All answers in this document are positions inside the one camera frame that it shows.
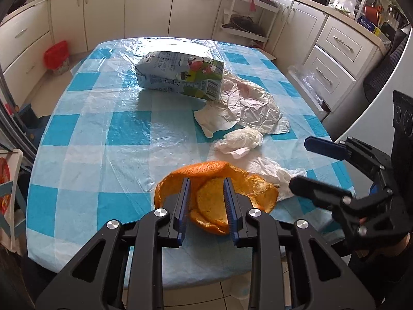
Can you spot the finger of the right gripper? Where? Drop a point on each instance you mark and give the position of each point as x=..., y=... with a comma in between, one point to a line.
x=340, y=203
x=326, y=148

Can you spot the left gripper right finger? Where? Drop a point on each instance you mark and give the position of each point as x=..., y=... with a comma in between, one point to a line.
x=318, y=277

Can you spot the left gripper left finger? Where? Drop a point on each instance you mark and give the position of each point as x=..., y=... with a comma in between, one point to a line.
x=120, y=267

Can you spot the large orange peel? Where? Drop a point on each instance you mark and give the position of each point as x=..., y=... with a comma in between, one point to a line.
x=263, y=195

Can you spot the small orange peel piece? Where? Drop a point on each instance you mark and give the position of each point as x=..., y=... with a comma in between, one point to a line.
x=210, y=213

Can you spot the white kitchen cabinets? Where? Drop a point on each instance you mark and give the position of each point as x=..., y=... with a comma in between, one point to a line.
x=336, y=47

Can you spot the red lined trash bin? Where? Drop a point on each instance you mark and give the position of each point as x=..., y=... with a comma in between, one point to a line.
x=56, y=58

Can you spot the white refrigerator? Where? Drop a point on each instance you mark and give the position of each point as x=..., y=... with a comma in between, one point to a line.
x=375, y=125

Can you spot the white tissue under peel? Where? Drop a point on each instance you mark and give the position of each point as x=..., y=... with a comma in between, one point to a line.
x=267, y=168

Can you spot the clear bag in drawer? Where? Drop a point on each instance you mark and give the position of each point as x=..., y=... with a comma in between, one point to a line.
x=306, y=79

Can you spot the crumpled white tissue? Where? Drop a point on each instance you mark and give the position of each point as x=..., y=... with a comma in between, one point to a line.
x=239, y=143

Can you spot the crumpled white plastic bag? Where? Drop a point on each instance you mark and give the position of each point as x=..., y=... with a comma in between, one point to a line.
x=242, y=103

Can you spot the blue milk carton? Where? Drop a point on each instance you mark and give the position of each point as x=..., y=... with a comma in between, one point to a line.
x=190, y=75

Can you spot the blue checkered plastic tablecloth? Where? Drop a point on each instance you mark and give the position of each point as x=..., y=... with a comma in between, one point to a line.
x=109, y=142

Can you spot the white rolling cart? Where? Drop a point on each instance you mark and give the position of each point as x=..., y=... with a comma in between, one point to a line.
x=246, y=22

